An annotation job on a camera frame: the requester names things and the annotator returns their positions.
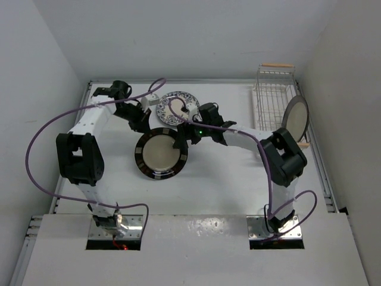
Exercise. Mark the metal base plate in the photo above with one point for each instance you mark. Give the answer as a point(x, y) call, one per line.
point(258, 229)
point(131, 226)

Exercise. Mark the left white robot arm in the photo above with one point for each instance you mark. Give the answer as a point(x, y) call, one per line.
point(80, 159)

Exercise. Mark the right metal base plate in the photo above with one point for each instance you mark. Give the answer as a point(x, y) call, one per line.
point(258, 229)

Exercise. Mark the dark rim patterned plate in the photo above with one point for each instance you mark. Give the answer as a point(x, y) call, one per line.
point(155, 155)

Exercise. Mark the metallic rim cream plate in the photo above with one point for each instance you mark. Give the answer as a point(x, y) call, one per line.
point(296, 117)

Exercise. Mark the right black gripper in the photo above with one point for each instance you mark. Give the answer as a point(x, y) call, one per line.
point(181, 142)

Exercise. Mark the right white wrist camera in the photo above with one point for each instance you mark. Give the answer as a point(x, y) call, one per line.
point(189, 111)

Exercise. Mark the blue floral plate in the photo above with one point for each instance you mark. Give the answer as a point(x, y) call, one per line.
point(178, 99)

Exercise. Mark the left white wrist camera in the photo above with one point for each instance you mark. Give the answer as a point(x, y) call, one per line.
point(149, 100)

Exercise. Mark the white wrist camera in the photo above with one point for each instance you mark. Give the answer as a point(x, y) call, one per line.
point(189, 111)
point(149, 100)

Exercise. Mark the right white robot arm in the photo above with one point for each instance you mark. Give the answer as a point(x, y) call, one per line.
point(281, 156)

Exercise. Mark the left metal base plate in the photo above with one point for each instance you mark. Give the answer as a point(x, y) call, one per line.
point(131, 226)

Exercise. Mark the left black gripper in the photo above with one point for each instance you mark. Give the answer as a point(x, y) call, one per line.
point(141, 122)

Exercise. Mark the aluminium table frame rail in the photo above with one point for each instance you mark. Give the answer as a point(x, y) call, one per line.
point(23, 200)

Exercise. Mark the white wire dish rack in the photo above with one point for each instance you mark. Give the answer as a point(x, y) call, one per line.
point(282, 74)

